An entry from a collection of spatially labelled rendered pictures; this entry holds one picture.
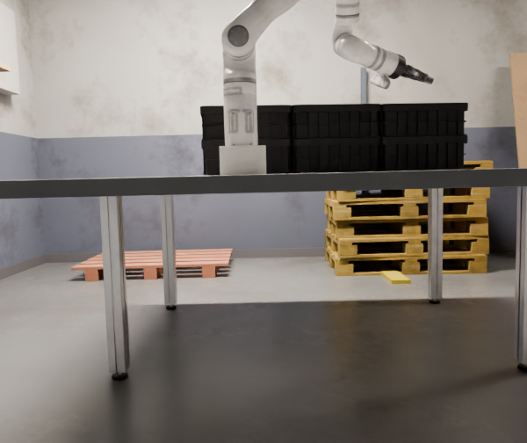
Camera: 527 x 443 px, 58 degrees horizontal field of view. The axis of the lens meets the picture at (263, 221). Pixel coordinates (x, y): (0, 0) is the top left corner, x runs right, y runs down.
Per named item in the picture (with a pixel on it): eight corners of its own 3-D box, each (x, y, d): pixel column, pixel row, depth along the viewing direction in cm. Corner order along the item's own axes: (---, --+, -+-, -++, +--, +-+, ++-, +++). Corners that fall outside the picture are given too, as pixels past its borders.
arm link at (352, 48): (391, 52, 143) (377, 46, 151) (350, 33, 137) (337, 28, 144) (380, 74, 146) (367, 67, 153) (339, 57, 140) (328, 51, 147)
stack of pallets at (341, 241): (451, 256, 412) (451, 163, 406) (493, 272, 335) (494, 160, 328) (322, 258, 413) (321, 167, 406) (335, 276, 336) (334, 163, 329)
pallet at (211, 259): (233, 259, 421) (232, 247, 420) (232, 277, 342) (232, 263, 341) (101, 264, 414) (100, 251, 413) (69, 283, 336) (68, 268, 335)
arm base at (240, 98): (259, 146, 129) (257, 81, 127) (225, 146, 128) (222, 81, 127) (256, 148, 138) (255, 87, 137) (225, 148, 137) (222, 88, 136)
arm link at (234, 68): (221, 30, 135) (224, 92, 136) (220, 19, 126) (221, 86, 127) (255, 30, 135) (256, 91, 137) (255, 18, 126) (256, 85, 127)
